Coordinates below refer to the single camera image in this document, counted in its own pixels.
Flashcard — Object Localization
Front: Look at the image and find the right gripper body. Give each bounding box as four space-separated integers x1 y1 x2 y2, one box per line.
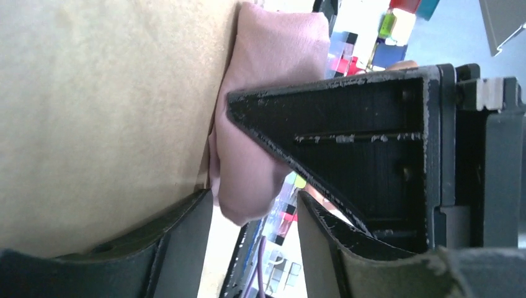
446 63 525 248

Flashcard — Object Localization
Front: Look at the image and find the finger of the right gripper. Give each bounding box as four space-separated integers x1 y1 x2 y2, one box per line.
227 66 441 252

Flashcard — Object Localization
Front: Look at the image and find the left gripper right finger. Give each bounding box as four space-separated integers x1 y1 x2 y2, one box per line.
297 191 414 297

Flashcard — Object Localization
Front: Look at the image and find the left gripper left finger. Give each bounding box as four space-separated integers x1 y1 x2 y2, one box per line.
53 189 213 297

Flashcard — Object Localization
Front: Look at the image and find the pink and white underwear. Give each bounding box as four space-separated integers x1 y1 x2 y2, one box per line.
207 2 332 227

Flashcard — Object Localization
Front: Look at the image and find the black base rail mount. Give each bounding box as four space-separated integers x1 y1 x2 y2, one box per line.
218 220 264 298

